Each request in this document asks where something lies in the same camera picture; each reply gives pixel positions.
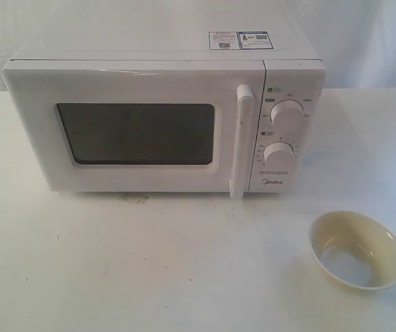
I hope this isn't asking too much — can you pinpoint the lower white control knob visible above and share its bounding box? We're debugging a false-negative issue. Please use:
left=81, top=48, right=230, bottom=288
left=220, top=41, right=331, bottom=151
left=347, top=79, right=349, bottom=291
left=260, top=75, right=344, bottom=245
left=263, top=142, right=295, bottom=167

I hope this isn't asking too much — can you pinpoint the right blue label sticker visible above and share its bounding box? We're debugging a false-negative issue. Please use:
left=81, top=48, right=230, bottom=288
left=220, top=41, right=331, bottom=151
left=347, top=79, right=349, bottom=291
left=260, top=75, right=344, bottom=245
left=238, top=31, right=274, bottom=50

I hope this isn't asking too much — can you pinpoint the white microwave door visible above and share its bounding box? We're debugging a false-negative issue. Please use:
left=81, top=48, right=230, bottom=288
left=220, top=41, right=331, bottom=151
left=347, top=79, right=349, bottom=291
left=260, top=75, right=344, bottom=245
left=2, top=60, right=266, bottom=198

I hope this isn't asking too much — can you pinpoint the white microwave oven body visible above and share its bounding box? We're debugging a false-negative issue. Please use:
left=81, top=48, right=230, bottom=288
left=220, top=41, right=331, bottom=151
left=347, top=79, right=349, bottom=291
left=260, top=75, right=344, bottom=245
left=9, top=11, right=326, bottom=194

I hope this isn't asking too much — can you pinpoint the white control knob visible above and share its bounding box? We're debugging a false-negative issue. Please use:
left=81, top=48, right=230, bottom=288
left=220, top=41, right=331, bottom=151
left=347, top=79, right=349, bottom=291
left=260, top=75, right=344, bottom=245
left=263, top=142, right=295, bottom=167
left=270, top=100, right=305, bottom=133

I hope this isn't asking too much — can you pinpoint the upper white control knob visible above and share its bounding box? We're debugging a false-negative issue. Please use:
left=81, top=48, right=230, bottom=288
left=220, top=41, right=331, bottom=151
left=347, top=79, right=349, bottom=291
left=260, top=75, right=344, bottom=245
left=270, top=100, right=305, bottom=133

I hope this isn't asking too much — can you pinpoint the left warning sticker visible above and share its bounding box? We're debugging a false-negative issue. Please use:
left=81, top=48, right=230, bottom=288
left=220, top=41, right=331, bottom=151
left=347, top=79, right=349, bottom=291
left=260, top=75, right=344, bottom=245
left=209, top=31, right=241, bottom=50

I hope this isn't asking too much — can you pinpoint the cream ceramic bowl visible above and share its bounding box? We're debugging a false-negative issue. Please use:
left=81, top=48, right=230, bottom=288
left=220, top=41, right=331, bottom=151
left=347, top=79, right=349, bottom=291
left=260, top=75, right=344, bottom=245
left=308, top=210, right=396, bottom=291

